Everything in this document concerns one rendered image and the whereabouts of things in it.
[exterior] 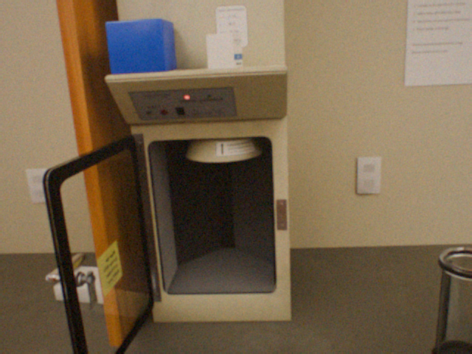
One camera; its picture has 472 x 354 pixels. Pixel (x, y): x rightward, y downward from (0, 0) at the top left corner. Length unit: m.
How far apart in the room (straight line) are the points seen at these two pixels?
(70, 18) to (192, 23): 0.22
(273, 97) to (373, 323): 0.56
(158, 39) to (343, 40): 0.67
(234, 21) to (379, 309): 0.72
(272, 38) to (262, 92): 0.13
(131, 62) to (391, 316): 0.78
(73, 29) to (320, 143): 0.79
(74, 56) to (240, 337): 0.66
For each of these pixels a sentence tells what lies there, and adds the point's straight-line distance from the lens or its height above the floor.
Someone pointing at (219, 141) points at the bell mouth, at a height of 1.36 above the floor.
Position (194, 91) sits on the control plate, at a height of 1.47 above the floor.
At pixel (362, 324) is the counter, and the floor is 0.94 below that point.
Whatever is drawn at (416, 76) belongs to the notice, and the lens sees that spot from 1.40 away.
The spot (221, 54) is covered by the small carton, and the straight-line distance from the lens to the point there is 0.82.
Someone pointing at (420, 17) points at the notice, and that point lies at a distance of 1.40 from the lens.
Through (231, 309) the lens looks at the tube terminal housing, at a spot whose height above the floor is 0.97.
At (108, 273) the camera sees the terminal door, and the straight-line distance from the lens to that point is 0.85.
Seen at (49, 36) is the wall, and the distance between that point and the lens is 1.48.
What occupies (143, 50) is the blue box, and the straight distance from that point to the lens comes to 0.82.
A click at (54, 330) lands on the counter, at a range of 1.17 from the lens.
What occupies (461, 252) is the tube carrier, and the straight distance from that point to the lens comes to 0.93.
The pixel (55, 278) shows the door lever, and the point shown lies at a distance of 0.79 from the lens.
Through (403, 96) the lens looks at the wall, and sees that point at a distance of 1.39.
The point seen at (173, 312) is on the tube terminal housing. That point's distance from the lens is 1.09.
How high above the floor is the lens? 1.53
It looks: 16 degrees down
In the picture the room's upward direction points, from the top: 3 degrees counter-clockwise
